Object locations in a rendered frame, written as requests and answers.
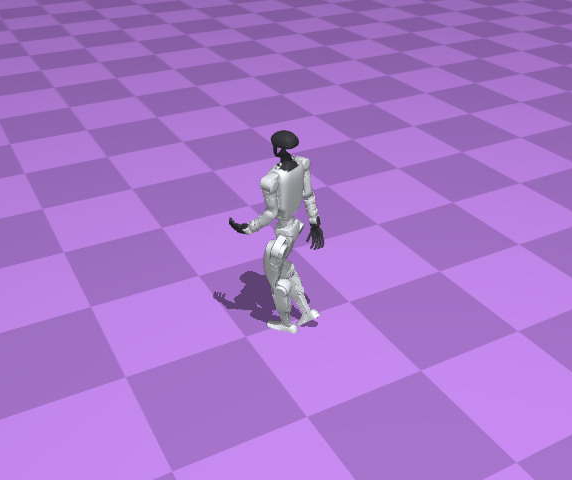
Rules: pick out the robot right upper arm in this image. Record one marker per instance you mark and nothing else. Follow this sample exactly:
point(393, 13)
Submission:
point(307, 190)

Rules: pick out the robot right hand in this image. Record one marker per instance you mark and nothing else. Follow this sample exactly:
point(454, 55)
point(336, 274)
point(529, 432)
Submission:
point(316, 233)

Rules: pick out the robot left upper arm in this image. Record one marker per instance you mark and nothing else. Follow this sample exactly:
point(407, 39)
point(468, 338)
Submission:
point(269, 185)

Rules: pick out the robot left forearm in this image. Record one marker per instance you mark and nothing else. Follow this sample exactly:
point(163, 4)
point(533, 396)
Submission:
point(262, 220)

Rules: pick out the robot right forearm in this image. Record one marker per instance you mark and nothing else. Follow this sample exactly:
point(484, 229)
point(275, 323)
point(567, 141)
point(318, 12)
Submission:
point(312, 211)

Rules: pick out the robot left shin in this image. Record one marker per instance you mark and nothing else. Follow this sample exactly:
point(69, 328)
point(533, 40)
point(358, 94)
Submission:
point(283, 304)

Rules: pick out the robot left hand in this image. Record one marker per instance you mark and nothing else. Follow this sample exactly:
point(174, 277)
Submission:
point(238, 227)

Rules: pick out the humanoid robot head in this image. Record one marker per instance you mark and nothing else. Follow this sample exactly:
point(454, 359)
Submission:
point(285, 140)

